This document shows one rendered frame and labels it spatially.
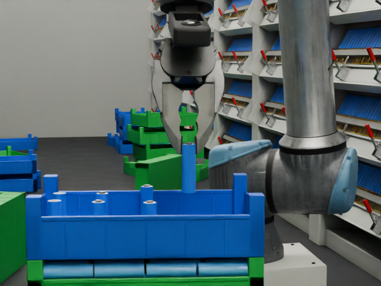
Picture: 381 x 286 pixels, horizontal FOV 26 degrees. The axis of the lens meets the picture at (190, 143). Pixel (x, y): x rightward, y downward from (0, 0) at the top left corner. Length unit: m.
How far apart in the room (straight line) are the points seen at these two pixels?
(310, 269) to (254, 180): 0.23
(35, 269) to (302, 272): 0.91
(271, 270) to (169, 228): 0.82
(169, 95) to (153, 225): 0.17
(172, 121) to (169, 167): 1.99
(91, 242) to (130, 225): 0.05
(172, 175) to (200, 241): 2.03
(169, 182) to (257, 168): 1.22
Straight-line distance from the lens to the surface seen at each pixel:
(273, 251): 1.91
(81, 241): 1.05
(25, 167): 3.57
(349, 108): 2.42
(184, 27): 1.00
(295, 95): 1.81
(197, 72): 1.07
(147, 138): 3.93
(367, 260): 2.28
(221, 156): 1.88
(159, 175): 2.97
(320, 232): 2.56
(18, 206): 2.29
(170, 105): 1.07
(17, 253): 2.29
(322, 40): 1.79
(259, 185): 1.85
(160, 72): 1.08
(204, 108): 1.07
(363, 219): 2.26
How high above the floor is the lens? 0.57
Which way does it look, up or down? 6 degrees down
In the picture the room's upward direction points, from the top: straight up
